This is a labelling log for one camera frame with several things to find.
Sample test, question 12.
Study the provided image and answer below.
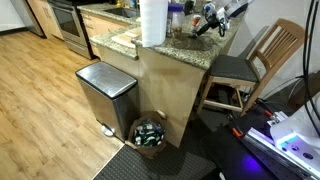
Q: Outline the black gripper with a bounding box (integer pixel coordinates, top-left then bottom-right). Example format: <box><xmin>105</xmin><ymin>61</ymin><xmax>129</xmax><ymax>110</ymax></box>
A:
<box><xmin>195</xmin><ymin>3</ymin><xmax>230</xmax><ymax>37</ymax></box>

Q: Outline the white orange-label pill bottle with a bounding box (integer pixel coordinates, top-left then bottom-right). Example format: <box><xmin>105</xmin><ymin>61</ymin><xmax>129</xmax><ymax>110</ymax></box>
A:
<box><xmin>191</xmin><ymin>14</ymin><xmax>201</xmax><ymax>32</ymax></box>

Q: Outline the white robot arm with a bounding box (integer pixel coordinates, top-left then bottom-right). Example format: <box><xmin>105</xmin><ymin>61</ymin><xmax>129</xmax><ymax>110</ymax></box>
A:
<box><xmin>206</xmin><ymin>0</ymin><xmax>320</xmax><ymax>179</ymax></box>

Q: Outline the white paper towel roll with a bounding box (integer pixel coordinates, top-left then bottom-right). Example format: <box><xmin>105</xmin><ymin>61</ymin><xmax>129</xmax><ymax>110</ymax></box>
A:
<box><xmin>140</xmin><ymin>0</ymin><xmax>168</xmax><ymax>47</ymax></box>

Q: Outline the clear jar purple lid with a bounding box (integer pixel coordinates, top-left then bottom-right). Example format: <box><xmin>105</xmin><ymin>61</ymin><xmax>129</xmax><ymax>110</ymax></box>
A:
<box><xmin>166</xmin><ymin>3</ymin><xmax>185</xmax><ymax>37</ymax></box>

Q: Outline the wooden chair grey cushion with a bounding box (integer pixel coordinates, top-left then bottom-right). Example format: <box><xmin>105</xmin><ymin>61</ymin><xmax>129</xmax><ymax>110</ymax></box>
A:
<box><xmin>196</xmin><ymin>18</ymin><xmax>306</xmax><ymax>115</ymax></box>

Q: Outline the stainless steel trash can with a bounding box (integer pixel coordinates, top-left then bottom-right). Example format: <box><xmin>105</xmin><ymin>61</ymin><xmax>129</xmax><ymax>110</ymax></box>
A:
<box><xmin>75</xmin><ymin>61</ymin><xmax>140</xmax><ymax>141</ymax></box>

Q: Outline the brown paper bag of cans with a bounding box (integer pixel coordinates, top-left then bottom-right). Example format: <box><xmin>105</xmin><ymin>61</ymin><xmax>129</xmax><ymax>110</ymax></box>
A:
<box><xmin>125</xmin><ymin>110</ymin><xmax>167</xmax><ymax>159</ymax></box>

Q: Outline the stainless steel oven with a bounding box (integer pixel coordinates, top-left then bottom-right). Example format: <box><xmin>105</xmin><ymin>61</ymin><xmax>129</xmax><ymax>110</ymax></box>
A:
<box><xmin>47</xmin><ymin>0</ymin><xmax>94</xmax><ymax>60</ymax></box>

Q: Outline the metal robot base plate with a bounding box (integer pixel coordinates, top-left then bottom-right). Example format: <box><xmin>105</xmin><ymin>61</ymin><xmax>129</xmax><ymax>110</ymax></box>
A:
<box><xmin>232</xmin><ymin>111</ymin><xmax>320</xmax><ymax>180</ymax></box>

